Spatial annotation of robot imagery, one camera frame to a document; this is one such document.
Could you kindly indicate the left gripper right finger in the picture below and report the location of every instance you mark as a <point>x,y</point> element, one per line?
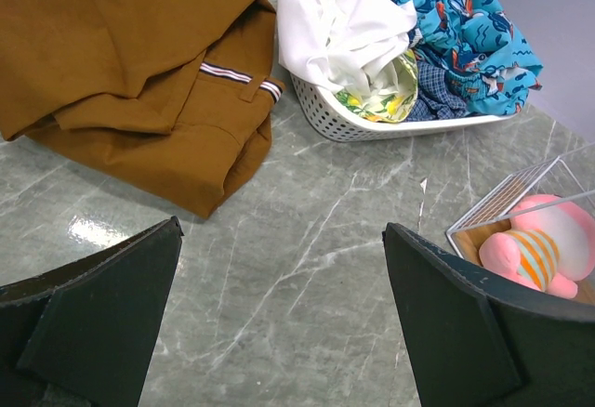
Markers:
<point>476,339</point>

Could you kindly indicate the white wire wooden shelf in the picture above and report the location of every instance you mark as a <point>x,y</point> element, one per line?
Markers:
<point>569,176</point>

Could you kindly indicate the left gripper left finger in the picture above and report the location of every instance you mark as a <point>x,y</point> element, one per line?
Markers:
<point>90,326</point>

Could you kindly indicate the white laundry basket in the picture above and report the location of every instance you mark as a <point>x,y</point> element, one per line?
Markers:
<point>336,122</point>

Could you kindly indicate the brown garment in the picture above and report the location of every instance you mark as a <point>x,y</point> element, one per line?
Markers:
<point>171,96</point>

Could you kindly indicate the white green cloth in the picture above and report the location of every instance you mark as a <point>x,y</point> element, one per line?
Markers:
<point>359,50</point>

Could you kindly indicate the blue patterned cloth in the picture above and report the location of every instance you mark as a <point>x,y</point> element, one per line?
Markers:
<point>471,60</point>

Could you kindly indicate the pink frog plush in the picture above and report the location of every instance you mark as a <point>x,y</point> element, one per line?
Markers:
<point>549,246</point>

